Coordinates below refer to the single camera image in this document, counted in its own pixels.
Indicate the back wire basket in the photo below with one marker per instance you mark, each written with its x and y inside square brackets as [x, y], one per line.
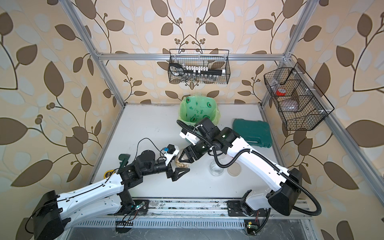
[199, 66]

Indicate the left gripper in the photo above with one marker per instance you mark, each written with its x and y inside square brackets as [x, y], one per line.
[169, 168]

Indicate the beige jar lid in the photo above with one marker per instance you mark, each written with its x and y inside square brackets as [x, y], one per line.
[234, 170]

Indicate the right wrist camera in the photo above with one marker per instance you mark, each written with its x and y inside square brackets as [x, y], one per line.
[193, 139]

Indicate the yellow-green bin liner bag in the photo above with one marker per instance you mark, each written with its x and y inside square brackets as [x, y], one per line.
[193, 109]

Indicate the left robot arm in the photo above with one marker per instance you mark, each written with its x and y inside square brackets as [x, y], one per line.
[57, 212]

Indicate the wire basket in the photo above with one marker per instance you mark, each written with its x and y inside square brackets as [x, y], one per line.
[305, 105]
[199, 66]

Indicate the right wire basket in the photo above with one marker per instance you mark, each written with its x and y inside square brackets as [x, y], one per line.
[305, 105]

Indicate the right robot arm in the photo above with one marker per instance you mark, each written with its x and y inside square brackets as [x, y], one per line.
[282, 189]

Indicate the yellow tape measure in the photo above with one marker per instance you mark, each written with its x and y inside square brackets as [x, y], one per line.
[108, 174]

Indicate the red object in basket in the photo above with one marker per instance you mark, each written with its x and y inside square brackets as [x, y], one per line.
[280, 92]

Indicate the green plastic trash bin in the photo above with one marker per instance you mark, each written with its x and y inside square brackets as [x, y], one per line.
[213, 114]

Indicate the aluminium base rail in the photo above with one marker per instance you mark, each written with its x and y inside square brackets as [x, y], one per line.
[187, 208]

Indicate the green plastic tool case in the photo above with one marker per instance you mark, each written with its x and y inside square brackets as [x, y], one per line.
[256, 133]

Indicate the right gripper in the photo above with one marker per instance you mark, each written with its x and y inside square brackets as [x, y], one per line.
[193, 149]

